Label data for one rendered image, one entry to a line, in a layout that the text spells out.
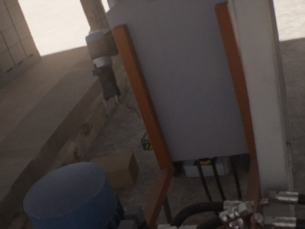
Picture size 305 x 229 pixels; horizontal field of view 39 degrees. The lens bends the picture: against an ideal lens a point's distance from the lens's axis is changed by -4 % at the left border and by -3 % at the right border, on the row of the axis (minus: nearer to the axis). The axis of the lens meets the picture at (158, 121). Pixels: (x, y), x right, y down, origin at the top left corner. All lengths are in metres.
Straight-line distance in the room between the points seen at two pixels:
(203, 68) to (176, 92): 0.13
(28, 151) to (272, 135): 2.21
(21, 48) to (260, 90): 4.11
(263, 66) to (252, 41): 0.06
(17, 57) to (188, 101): 3.50
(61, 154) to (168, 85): 1.72
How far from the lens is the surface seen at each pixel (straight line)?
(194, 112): 1.55
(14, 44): 4.86
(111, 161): 2.89
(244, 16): 0.92
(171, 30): 1.44
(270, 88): 0.98
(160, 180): 1.60
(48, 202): 0.98
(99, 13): 2.37
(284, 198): 1.05
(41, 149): 2.98
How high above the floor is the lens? 1.53
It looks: 26 degrees down
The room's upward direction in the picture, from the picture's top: 18 degrees counter-clockwise
